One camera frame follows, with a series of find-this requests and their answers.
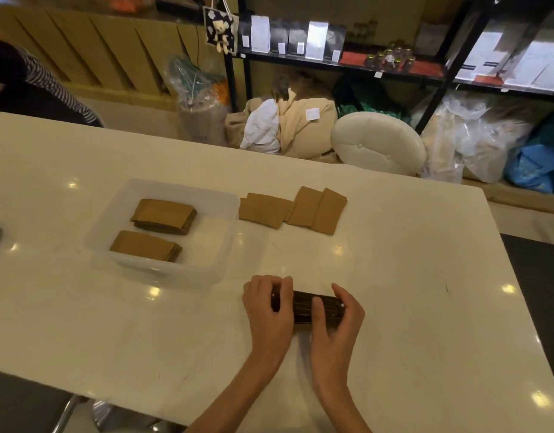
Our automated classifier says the person's right hand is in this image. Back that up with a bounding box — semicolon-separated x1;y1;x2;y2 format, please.
309;284;366;394

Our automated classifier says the person's left hand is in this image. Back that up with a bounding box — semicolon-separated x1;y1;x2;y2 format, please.
242;275;297;371

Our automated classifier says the dark brown packet bundle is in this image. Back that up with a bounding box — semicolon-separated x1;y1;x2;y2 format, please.
270;287;348;330

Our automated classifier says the person's left forearm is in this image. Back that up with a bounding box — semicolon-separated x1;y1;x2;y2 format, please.
185;354;297;433

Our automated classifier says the person's right forearm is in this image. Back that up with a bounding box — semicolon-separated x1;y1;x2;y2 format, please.
311;376;373;433

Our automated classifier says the stack of brown envelopes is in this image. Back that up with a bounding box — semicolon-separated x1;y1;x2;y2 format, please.
130;198;198;236
109;230;183;264

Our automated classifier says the white cloth bundle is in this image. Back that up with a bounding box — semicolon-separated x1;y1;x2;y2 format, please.
239;99;281;155

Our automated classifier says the clear plastic container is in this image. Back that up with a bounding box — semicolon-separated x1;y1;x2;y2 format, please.
82;178;240;291

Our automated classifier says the beige cloth bag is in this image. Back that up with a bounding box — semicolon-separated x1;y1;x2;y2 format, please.
226;85;340;161

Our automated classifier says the round white stool cushion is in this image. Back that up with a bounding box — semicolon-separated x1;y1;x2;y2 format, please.
330;111;427;177

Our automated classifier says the clear bag with green contents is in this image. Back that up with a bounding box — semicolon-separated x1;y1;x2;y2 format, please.
168;54;230;147

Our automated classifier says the chrome stool base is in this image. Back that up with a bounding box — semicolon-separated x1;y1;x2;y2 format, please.
56;394;188;433

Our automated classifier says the green plastic bag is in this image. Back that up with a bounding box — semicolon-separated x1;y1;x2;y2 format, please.
333;78;413;124

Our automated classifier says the black woven chair seat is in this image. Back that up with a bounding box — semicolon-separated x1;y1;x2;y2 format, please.
500;233;554;390

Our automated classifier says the black metal shelf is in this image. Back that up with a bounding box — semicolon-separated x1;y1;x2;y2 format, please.
223;0;554;136

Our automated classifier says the clear plastic bags pile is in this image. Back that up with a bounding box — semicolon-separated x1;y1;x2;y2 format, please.
419;91;537;184

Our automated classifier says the black coffee bag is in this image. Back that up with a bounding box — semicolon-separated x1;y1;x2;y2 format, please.
287;21;309;56
238;19;253;51
327;25;348;63
270;19;290;54

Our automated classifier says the white coffee bag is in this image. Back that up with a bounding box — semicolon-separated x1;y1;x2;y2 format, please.
306;21;330;60
251;15;271;53

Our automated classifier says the group of small glass jars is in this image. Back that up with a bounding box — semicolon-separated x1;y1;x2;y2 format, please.
364;46;416;73

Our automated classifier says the dark tote with teddy bear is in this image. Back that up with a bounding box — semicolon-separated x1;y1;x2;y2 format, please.
202;5;240;57

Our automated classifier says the dark chair seat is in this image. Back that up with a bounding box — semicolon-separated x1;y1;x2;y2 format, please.
0;369;76;433

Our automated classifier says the blue plastic bag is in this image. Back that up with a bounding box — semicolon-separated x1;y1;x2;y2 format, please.
504;108;554;200

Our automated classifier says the row of white boxes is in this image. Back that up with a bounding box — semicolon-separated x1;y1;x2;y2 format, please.
455;13;554;91

